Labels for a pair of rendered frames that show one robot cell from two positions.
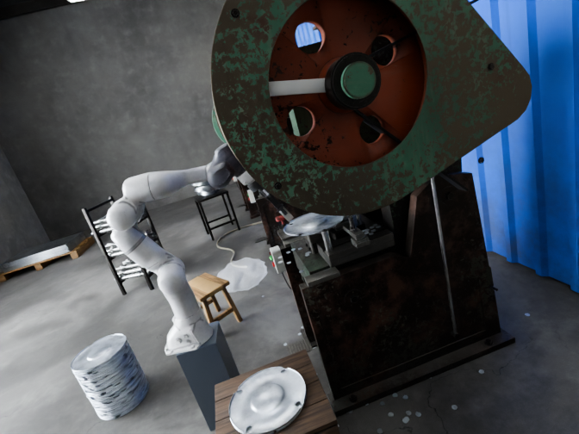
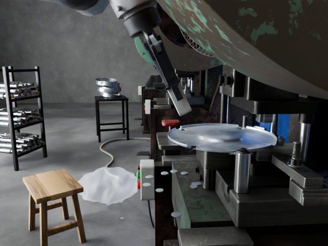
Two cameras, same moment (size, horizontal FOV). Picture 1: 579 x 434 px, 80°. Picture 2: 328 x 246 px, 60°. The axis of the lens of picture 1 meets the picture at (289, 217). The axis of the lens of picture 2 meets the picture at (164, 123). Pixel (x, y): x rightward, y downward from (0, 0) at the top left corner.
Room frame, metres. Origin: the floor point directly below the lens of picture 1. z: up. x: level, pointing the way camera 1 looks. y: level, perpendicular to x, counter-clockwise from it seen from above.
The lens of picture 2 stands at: (0.76, 0.01, 0.98)
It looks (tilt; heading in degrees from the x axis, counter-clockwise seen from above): 12 degrees down; 3
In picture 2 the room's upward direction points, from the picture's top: straight up
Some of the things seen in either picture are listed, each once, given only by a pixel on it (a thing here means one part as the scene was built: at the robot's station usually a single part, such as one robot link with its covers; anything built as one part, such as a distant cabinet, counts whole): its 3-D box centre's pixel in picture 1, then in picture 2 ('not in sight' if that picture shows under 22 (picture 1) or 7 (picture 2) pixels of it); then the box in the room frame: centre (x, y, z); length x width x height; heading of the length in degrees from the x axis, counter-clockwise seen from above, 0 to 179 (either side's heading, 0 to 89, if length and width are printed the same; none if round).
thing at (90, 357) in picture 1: (99, 351); not in sight; (1.70, 1.22, 0.34); 0.29 x 0.29 x 0.01
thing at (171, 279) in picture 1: (177, 291); not in sight; (1.35, 0.55, 0.71); 0.18 x 0.11 x 0.25; 13
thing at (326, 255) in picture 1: (343, 234); (262, 172); (1.54, -0.23, 0.68); 0.45 x 0.30 x 0.06; 8
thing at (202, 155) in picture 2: (308, 238); (202, 159); (1.52, -0.05, 0.72); 0.25 x 0.14 x 0.14; 98
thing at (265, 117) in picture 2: not in sight; (263, 114); (1.54, -0.22, 0.84); 0.05 x 0.03 x 0.04; 8
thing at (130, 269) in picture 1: (129, 242); (12, 115); (3.42, 1.64, 0.47); 0.46 x 0.43 x 0.95; 78
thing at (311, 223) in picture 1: (313, 222); (220, 135); (1.53, -0.10, 0.78); 0.29 x 0.29 x 0.01
